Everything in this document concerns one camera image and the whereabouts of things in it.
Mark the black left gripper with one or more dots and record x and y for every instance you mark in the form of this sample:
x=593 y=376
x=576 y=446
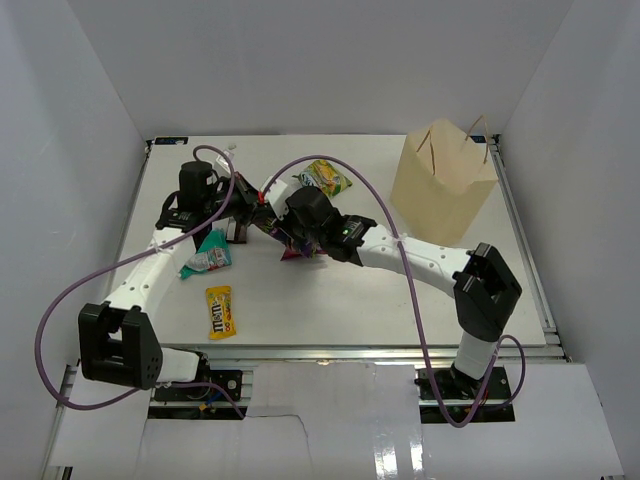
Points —
x=248 y=196

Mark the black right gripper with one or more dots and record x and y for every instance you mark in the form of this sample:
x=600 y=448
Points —
x=291 y=210

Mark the dark blue snack bag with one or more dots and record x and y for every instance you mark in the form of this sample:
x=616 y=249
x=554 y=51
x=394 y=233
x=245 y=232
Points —
x=267 y=222

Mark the purple Fox's cherry candy bag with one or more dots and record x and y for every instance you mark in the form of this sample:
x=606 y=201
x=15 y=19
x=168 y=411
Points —
x=300 y=252

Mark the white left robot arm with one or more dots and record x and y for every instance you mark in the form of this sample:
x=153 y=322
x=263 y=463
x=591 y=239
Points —
x=118 y=344

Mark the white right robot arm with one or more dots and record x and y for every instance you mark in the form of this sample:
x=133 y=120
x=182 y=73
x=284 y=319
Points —
x=483 y=287

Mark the green yellow Fox's candy bag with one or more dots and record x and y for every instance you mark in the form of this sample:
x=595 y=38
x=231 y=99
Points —
x=325 y=176

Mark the brown paper bag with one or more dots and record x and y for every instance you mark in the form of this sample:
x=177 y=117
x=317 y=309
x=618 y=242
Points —
x=444 y=176

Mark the brown chocolate bar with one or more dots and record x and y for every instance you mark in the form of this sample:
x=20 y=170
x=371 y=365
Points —
x=236 y=232

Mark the teal snack packet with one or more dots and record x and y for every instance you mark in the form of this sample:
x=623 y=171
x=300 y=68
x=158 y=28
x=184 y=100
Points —
x=213 y=254

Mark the yellow M&M's packet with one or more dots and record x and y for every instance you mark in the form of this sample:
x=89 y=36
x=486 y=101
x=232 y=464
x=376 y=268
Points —
x=219 y=305

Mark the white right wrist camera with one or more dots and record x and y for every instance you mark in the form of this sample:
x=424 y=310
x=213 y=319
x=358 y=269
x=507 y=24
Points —
x=275 y=193

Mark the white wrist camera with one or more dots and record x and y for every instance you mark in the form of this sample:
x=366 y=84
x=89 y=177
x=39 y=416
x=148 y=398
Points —
x=275 y=193
x=221 y=166

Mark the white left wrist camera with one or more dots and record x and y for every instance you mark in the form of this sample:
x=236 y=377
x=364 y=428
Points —
x=221 y=166

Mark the aluminium front rail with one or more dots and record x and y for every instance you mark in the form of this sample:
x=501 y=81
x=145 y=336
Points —
x=299 y=353

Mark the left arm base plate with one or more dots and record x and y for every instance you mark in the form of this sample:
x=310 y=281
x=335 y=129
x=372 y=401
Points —
x=217 y=395

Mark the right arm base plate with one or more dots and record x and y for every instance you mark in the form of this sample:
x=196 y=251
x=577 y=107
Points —
x=458 y=400

